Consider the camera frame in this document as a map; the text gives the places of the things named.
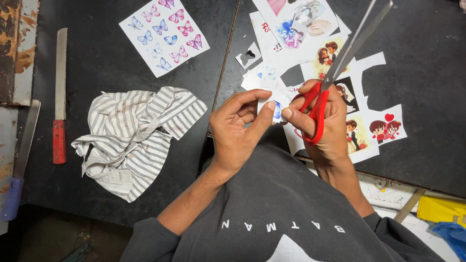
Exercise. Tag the small blue butterfly paper cutout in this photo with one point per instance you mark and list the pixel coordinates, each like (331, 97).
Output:
(278, 109)

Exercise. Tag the pale butterfly paper piece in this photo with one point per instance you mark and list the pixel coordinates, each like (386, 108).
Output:
(271, 76)

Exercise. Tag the rusty painted metal panel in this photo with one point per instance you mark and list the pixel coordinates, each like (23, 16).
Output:
(18, 51)

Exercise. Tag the person's left hand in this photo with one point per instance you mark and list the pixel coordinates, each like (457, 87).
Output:
(233, 134)

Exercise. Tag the grey striped white cloth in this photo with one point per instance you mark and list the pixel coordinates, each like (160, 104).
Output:
(134, 142)

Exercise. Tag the yellow box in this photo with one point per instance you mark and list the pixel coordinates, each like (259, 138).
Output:
(440, 210)

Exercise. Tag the white sheet with red print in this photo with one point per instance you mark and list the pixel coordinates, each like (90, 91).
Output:
(264, 40)

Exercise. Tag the white printed paper under table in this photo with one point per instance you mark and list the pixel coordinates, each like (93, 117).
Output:
(389, 194)

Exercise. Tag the person's dark grey sweatshirt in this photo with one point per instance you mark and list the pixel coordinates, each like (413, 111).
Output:
(276, 203)

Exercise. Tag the wooden stick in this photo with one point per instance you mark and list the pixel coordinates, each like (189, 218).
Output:
(409, 205)

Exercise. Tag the paper scrap with butterfly hole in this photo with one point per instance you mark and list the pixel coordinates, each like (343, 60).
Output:
(242, 60)

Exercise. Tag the blue plastic bag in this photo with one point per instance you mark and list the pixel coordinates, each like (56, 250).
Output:
(453, 234)

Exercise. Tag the butterfly sticker sheet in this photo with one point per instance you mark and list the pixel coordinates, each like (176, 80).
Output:
(163, 36)

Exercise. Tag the person's right hand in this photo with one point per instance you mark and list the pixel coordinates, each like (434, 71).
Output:
(333, 127)

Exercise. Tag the watercolour printed paper sheet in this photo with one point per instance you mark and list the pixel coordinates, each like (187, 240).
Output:
(291, 22)

